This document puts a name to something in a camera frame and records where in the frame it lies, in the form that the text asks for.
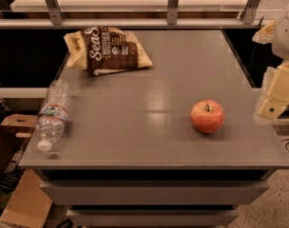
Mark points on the red apple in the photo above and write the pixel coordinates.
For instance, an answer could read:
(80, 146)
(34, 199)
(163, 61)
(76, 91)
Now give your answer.
(207, 116)

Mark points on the metal shelf frame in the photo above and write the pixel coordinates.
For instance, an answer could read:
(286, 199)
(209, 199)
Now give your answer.
(134, 14)

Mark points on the flat cardboard sheet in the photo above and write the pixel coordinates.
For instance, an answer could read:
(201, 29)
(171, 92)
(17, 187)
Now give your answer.
(28, 206)

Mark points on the clear plastic water bottle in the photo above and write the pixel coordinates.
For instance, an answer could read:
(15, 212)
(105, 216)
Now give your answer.
(52, 118)

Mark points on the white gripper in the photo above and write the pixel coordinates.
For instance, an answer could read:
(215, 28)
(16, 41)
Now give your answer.
(285, 37)

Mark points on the grey drawer cabinet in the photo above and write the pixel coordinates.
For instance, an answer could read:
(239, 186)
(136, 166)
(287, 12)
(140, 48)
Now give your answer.
(130, 156)

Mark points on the brown chip bag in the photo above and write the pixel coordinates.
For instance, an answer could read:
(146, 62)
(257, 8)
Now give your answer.
(104, 50)

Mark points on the cardboard box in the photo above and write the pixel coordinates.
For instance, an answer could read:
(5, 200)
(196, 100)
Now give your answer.
(14, 130)

